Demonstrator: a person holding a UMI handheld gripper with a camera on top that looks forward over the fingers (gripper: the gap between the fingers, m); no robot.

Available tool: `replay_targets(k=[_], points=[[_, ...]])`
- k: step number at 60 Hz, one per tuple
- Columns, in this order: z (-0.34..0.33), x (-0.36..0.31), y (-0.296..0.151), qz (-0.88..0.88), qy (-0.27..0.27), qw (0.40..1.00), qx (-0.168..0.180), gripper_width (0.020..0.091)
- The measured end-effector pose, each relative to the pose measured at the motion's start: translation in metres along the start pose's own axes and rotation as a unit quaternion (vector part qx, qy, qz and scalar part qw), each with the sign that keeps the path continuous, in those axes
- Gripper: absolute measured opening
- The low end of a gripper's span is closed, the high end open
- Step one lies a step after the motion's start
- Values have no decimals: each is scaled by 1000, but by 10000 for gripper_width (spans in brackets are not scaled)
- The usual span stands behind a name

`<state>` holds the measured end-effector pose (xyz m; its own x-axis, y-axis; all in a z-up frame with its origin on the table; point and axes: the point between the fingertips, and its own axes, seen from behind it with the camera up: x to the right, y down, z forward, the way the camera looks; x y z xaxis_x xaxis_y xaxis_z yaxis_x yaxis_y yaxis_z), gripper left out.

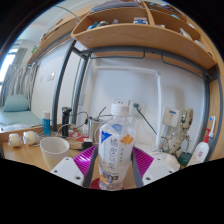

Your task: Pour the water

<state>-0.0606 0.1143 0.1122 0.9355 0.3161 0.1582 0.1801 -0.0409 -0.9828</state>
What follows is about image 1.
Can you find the metal cylinder cup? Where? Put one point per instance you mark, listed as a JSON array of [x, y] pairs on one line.
[[94, 128]]

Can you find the teal pillow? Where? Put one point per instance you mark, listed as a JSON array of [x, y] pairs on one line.
[[16, 103]]

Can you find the white red pump bottle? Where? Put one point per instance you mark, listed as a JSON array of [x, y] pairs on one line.
[[201, 153]]

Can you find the white wall box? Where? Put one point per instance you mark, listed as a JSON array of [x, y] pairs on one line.
[[171, 117]]

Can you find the long wooden wall shelf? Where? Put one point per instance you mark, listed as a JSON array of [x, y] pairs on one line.
[[50, 40]]

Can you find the blue white-capped tube bottle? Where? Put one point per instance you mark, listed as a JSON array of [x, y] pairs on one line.
[[46, 125]]

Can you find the black charger block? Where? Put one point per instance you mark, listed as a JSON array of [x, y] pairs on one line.
[[87, 144]]

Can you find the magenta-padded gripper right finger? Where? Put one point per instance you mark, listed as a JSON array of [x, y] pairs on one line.
[[160, 170]]

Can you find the wooden shelf unit with items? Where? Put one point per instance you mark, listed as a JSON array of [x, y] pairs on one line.
[[143, 35]]

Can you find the grey patterned curtain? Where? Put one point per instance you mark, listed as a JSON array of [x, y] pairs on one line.
[[18, 83]]

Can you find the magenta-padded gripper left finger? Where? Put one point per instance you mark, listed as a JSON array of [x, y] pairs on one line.
[[68, 168]]

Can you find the wooden wardrobe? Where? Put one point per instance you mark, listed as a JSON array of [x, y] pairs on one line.
[[218, 110]]

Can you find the cream white cup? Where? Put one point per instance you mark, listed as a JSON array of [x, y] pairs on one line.
[[53, 151]]

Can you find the small dark green jar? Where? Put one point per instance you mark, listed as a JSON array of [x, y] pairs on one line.
[[184, 159]]

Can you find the teal bed mattress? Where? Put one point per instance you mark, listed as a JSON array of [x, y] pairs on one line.
[[18, 118]]

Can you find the wooden tree creature figurine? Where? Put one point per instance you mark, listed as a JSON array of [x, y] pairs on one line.
[[181, 133]]

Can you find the wrapped round bun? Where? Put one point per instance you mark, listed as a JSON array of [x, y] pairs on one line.
[[30, 137], [15, 140]]

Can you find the grey metal shelf frame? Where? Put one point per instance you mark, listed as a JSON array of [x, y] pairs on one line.
[[58, 90]]

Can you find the clear plastic drink bottle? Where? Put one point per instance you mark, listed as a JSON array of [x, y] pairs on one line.
[[116, 146]]

